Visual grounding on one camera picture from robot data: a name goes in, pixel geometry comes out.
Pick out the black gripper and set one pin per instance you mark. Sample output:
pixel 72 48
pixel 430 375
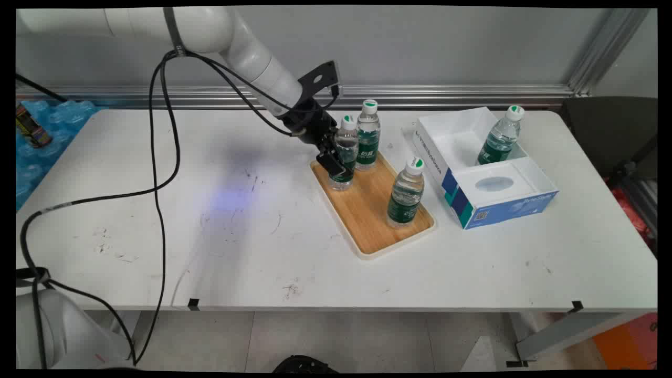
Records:
pixel 310 122

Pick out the water bottle green label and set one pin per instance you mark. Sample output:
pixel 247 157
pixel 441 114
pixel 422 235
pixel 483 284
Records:
pixel 368 142
pixel 346 142
pixel 499 139
pixel 405 197

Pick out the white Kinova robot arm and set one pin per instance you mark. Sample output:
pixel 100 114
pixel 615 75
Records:
pixel 210 26

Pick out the wooden tray cream rim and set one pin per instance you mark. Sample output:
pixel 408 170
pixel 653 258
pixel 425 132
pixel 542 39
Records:
pixel 367 223

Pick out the white blue ByteDance box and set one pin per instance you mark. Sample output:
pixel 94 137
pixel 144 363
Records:
pixel 499 211

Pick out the black tape mark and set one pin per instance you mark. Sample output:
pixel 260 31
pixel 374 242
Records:
pixel 577 306
pixel 193 303

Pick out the black round floor object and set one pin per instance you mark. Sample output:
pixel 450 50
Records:
pixel 304 365

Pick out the grey table leg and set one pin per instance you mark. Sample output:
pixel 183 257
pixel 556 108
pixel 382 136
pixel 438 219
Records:
pixel 142 331
pixel 572 333

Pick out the blue wrapped water bottle pack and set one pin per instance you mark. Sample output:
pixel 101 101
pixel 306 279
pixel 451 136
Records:
pixel 37 168

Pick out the colourful printed can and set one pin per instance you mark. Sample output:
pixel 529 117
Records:
pixel 32 128

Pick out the red packaging pile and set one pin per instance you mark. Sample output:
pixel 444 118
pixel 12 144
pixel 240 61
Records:
pixel 632 215

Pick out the orange floor object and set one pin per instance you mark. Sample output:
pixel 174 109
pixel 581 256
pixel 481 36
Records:
pixel 627 344

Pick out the horizontal aluminium frame rail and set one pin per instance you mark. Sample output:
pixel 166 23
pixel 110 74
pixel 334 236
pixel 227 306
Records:
pixel 446 96

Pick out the slanted aluminium frame post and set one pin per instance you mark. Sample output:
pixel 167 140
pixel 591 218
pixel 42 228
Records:
pixel 609 50

